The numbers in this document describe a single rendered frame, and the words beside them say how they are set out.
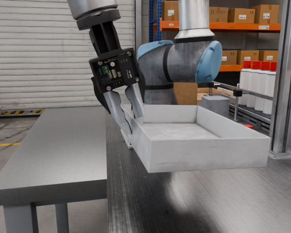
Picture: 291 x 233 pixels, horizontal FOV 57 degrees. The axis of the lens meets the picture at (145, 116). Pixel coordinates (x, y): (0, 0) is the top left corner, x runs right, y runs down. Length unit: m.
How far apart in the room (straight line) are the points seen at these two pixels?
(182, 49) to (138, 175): 0.37
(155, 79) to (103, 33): 0.45
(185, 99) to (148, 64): 0.53
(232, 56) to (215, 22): 0.69
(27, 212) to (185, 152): 0.44
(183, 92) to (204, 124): 0.68
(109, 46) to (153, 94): 0.45
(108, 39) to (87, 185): 0.36
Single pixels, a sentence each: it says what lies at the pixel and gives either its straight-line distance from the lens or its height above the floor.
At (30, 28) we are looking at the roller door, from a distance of 5.11.
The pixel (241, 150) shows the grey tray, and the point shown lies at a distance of 0.45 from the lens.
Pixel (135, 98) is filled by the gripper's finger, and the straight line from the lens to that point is 0.47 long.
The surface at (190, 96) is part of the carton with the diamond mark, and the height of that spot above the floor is 0.91.
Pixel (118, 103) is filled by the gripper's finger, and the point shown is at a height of 1.03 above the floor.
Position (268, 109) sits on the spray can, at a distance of 1.16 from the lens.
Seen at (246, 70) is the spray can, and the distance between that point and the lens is 1.31.
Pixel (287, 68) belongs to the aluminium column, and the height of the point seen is 1.08.
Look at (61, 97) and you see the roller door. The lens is 5.11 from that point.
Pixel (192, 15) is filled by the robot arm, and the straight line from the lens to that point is 0.79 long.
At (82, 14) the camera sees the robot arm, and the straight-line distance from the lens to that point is 0.44.
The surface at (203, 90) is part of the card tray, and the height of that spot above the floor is 0.85.
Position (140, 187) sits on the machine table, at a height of 0.83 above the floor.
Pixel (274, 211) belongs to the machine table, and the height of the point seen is 0.83.
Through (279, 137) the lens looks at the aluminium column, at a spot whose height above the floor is 0.89.
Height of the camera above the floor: 1.12
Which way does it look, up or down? 13 degrees down
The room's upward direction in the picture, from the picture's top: straight up
